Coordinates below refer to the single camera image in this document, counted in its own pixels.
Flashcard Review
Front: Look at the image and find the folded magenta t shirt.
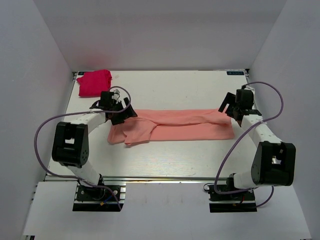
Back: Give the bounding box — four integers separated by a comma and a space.
76, 69, 112, 98

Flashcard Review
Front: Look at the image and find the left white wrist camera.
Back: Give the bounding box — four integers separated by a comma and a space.
111, 89, 121, 102

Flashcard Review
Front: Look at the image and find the blue table label sticker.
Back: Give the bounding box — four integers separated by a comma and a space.
226, 71, 245, 76

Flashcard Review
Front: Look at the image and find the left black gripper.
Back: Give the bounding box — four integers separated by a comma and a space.
110, 97, 138, 125

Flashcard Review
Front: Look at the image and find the salmon pink t shirt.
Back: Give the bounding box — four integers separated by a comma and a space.
107, 109, 235, 146

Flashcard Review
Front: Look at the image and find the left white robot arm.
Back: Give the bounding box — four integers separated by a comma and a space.
51, 89, 138, 200

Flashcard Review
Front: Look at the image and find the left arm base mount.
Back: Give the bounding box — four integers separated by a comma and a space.
72, 184, 125, 213

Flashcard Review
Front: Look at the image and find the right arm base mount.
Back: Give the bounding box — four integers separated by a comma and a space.
203, 183, 257, 213

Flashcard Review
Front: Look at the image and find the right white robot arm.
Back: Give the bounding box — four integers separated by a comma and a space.
214, 88, 296, 200

